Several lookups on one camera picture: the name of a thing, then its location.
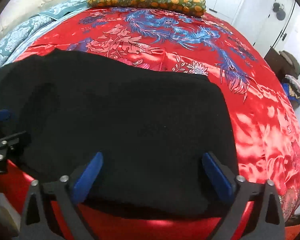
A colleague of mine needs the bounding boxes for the black pants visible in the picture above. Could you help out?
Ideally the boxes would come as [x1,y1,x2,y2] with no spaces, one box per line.
[0,49,238,218]

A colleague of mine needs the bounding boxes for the teal damask pillow near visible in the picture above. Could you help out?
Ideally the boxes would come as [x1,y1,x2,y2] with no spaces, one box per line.
[0,15,53,67]

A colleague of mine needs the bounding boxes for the teal damask pillow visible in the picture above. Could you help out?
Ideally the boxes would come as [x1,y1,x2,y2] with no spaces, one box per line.
[0,15,53,67]
[38,0,87,20]

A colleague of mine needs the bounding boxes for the red floral satin bedspread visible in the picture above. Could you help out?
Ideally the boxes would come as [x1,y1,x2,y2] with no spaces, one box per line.
[0,7,300,239]

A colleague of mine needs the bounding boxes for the striped blue green bedsheet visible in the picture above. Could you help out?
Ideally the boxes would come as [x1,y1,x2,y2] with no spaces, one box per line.
[3,7,88,66]

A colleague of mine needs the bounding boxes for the teal damask pillow far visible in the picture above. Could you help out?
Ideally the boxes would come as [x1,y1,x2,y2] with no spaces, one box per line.
[38,0,87,20]

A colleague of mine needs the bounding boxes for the blue bag with clothes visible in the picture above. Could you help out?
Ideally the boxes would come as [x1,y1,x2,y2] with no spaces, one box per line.
[281,74,300,110]

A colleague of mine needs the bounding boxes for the pile of clothes on cabinet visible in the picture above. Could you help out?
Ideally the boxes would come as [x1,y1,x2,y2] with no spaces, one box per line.
[279,50,300,79]

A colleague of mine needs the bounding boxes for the dark items hanging on door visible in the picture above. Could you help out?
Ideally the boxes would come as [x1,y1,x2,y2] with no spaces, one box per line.
[273,2,286,21]

